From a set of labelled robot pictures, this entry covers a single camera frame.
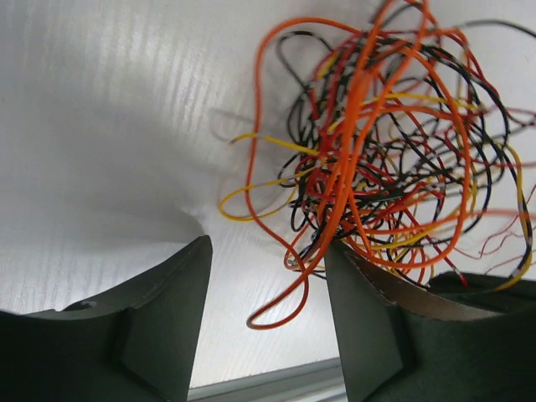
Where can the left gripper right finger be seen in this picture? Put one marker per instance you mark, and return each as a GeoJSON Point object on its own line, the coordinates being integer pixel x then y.
{"type": "Point", "coordinates": [451, 342]}

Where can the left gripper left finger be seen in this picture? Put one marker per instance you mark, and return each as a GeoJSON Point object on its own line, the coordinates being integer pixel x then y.
{"type": "Point", "coordinates": [133, 342]}

